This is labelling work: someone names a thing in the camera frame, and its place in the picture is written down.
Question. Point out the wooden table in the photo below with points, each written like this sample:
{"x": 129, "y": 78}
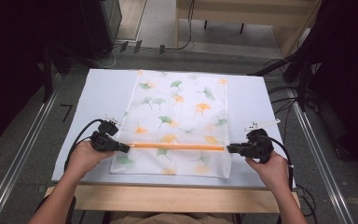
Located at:
{"x": 174, "y": 199}

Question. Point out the person's right hand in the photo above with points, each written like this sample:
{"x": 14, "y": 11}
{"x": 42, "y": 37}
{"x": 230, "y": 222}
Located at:
{"x": 270, "y": 171}

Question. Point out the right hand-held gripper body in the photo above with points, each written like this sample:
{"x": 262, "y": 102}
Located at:
{"x": 259, "y": 144}

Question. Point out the black curtain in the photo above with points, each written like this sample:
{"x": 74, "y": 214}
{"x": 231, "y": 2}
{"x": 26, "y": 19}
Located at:
{"x": 348, "y": 77}
{"x": 12, "y": 62}

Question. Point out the person's tan trousers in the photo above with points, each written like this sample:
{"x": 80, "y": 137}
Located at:
{"x": 174, "y": 219}

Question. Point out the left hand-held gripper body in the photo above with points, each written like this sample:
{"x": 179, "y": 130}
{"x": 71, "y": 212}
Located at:
{"x": 103, "y": 141}

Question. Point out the leaf-print zipper bag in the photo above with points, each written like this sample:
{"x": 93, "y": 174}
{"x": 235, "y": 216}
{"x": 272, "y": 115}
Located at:
{"x": 180, "y": 118}

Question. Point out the person's left hand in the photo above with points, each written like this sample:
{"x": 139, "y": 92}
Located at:
{"x": 85, "y": 158}

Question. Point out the black metal stand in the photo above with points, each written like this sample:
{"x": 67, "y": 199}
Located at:
{"x": 303, "y": 87}
{"x": 47, "y": 77}

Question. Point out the light wooden bench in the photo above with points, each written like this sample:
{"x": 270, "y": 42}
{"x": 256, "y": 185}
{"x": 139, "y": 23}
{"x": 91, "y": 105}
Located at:
{"x": 248, "y": 11}

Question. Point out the aluminium floor rail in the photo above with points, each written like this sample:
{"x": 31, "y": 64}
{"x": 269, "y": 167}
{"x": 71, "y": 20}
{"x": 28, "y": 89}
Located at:
{"x": 320, "y": 152}
{"x": 18, "y": 155}

